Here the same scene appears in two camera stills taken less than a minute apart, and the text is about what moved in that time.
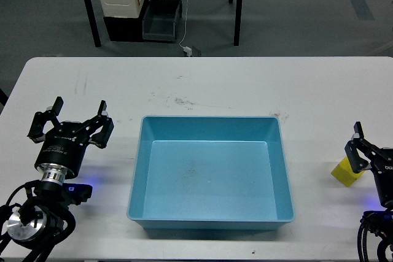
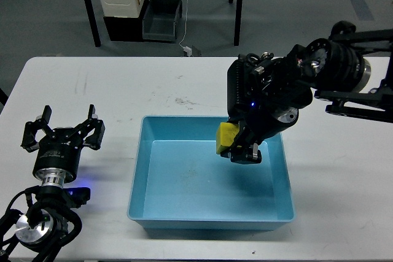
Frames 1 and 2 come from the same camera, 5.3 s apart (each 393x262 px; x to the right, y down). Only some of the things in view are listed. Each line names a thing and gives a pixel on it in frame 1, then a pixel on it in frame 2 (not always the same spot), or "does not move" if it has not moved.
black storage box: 126,29 does not move
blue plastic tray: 210,173 does not move
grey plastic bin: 159,21 does not move
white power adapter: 188,50 does not move
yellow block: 344,173 -> 226,133
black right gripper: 382,165 -> 265,93
